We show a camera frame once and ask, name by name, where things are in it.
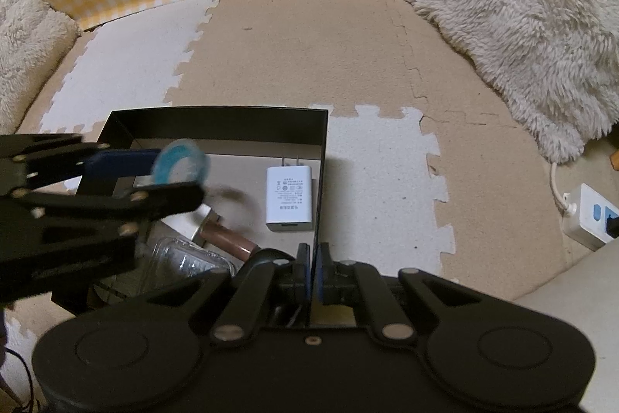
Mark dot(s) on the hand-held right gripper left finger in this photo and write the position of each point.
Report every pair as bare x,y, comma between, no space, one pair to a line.
303,282

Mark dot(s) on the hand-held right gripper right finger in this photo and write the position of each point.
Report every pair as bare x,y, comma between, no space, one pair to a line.
323,282

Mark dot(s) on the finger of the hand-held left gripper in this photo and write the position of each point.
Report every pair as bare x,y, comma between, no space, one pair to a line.
121,162
159,200

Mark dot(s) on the mint green round disc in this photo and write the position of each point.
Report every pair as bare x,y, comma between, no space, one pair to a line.
180,164

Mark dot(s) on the clear plastic case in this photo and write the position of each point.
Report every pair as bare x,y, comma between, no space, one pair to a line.
183,259

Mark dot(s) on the black box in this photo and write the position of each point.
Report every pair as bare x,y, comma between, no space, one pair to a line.
217,122

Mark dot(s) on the brown tube with silver cap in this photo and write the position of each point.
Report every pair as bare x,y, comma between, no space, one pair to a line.
227,239

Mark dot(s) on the white USB charger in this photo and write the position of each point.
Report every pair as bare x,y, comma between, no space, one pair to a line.
289,200

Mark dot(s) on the large fluffy cream cushion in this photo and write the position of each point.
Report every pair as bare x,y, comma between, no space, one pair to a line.
24,50

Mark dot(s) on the beige and white puzzle mat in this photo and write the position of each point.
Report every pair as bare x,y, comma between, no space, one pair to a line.
338,69

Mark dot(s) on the white power strip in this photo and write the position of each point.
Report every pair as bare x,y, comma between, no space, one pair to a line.
587,214

